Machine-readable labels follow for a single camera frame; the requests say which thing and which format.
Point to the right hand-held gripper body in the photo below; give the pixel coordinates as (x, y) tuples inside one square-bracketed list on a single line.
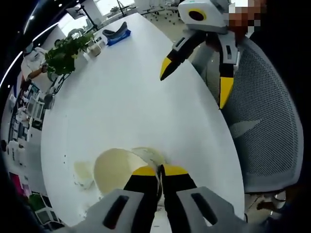
[(211, 17)]

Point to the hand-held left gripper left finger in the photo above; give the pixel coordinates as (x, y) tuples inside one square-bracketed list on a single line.
[(114, 211)]

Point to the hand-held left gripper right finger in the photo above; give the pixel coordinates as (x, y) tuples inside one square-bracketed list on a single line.
[(194, 213)]

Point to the white printed paper cup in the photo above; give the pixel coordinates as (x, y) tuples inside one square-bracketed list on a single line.
[(111, 170)]

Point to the blue tray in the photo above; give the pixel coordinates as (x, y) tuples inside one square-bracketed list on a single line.
[(120, 38)]

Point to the grey mesh office chair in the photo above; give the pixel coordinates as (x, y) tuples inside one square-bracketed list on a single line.
[(267, 121)]

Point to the black monitor on stand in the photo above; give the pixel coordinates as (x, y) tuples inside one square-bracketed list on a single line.
[(75, 12)]

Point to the green potted plant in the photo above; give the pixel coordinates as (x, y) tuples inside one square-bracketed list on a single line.
[(64, 54)]

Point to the grey device on table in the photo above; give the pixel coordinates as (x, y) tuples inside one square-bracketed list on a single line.
[(49, 102)]

